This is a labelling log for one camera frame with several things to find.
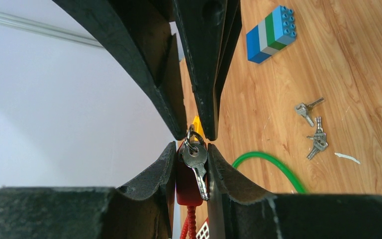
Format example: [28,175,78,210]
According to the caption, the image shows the yellow triangular toy piece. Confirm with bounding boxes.
[192,116,204,138]

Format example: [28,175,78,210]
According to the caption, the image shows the blue green white brick stack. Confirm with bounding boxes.
[246,5,297,64]

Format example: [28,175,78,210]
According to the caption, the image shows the green cable lock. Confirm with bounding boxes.
[232,151,309,194]

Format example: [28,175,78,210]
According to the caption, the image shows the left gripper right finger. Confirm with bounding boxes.
[207,144,382,239]

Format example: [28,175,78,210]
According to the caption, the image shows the thin red wire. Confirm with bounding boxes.
[175,140,208,239]

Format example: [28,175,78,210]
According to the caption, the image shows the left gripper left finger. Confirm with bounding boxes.
[0,142,177,239]

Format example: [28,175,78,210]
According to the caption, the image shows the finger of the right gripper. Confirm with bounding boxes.
[57,0,187,140]
[173,0,242,141]

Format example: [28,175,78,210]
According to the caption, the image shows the red window toy brick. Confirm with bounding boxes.
[196,218,209,239]

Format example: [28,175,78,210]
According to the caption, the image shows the silver keys of green lock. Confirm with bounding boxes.
[294,97,324,127]

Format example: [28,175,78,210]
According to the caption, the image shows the silver keys of red lock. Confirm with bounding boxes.
[307,116,328,160]

